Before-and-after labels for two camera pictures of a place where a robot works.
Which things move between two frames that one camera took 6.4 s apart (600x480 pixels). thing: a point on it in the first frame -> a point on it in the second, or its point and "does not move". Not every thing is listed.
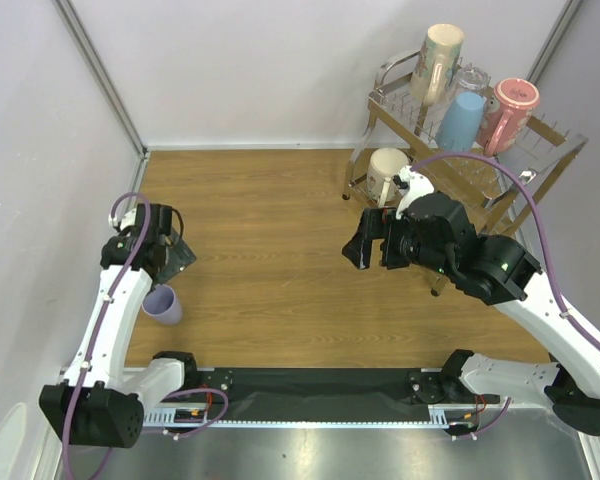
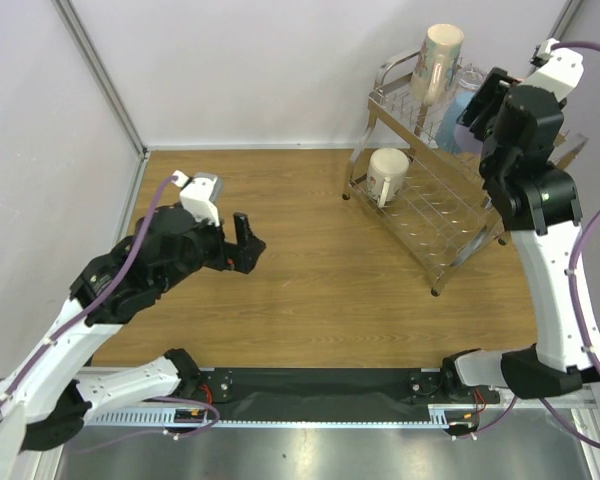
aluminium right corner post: [554, 40] does not move
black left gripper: [180, 257] -> [239, 257]
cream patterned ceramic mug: [437, 59] does not move
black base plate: [312, 394] does not move
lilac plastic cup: [161, 305] -> [464, 140]
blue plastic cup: [459, 127] does not move
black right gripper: [389, 245] -> [485, 105]
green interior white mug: [383, 165] does not move
